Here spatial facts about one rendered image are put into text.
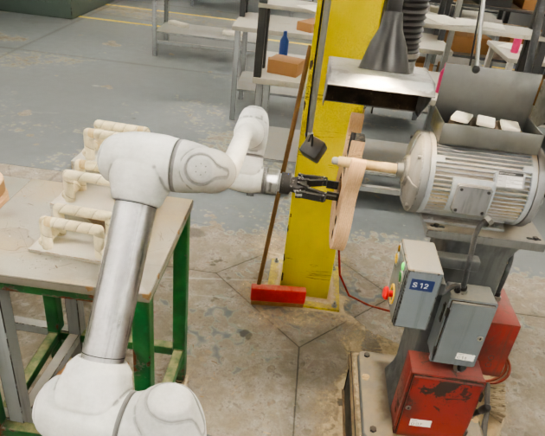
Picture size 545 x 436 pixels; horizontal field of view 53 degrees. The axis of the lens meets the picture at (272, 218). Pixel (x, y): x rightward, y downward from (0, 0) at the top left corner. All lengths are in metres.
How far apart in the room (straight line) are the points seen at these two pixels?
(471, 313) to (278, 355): 1.21
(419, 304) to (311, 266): 1.47
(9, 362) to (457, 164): 1.56
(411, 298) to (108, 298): 0.79
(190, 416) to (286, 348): 1.58
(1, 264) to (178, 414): 0.79
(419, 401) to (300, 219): 1.19
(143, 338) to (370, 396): 0.98
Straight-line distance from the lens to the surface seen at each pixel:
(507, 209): 1.72
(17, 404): 2.21
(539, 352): 3.29
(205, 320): 2.91
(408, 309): 1.57
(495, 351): 2.07
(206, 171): 1.25
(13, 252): 1.83
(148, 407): 1.26
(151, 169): 1.30
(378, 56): 1.47
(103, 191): 1.92
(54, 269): 1.73
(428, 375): 1.95
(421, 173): 1.61
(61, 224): 1.71
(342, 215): 1.74
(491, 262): 1.83
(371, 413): 2.22
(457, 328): 1.84
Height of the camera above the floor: 1.93
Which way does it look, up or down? 30 degrees down
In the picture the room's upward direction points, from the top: 7 degrees clockwise
